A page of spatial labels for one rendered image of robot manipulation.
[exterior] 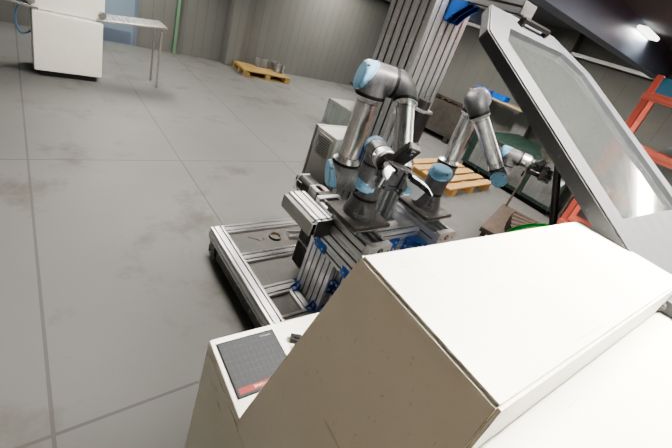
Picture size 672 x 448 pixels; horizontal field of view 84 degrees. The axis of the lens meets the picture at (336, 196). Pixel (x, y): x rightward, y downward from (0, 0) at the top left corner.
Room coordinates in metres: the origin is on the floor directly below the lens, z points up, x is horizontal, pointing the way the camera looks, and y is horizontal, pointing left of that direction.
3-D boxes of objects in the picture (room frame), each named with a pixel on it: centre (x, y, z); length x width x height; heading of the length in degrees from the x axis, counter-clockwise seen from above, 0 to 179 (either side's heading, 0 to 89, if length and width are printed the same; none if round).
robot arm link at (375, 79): (1.49, 0.01, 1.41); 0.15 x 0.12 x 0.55; 109
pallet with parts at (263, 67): (8.31, 2.46, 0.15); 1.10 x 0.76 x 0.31; 135
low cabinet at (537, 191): (6.80, -3.14, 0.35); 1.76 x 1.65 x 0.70; 45
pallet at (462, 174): (5.74, -1.56, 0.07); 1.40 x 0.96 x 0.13; 137
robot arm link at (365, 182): (1.24, -0.10, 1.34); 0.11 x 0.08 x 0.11; 109
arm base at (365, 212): (1.53, -0.12, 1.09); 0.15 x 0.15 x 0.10
